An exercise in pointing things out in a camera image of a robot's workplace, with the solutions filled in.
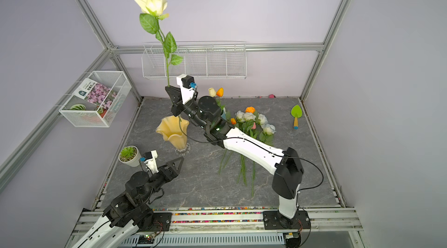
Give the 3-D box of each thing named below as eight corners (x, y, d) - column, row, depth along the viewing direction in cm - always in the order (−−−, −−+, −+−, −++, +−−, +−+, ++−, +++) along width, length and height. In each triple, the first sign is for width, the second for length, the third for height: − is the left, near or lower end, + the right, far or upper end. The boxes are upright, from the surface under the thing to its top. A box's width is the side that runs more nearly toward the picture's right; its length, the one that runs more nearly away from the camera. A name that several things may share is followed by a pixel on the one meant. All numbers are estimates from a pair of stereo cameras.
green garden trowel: (293, 129, 107) (295, 126, 105) (290, 107, 119) (291, 104, 116) (304, 130, 107) (306, 127, 104) (299, 108, 118) (301, 104, 116)
